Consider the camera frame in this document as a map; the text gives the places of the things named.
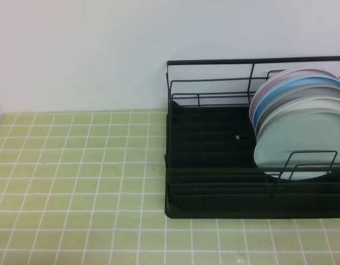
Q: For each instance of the blue plate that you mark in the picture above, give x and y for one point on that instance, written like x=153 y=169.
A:
x=258 y=105

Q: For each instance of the black drip tray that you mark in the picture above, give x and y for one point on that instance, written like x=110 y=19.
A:
x=277 y=207

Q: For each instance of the white plate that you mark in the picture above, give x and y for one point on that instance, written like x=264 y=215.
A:
x=296 y=105

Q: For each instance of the pink plate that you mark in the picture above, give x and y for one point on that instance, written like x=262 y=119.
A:
x=282 y=77

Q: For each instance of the light green round plate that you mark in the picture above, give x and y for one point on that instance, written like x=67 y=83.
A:
x=302 y=140

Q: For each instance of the black wire dish rack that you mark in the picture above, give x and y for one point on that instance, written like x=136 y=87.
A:
x=211 y=91

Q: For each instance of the grey plate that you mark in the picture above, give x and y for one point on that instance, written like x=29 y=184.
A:
x=263 y=112

